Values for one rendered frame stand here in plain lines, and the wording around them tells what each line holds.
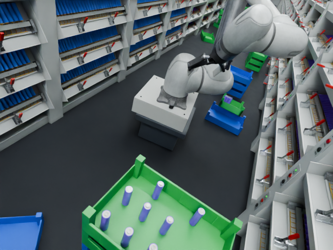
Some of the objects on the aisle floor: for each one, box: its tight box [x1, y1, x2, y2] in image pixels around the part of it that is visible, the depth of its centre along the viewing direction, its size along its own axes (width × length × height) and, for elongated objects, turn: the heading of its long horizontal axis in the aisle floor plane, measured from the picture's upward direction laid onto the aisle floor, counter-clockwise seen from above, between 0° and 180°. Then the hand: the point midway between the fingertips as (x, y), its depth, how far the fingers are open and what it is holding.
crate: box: [218, 93, 245, 117], centre depth 188 cm, size 30×20×8 cm
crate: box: [205, 101, 246, 135], centre depth 177 cm, size 30×20×8 cm
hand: (201, 72), depth 100 cm, fingers open, 13 cm apart
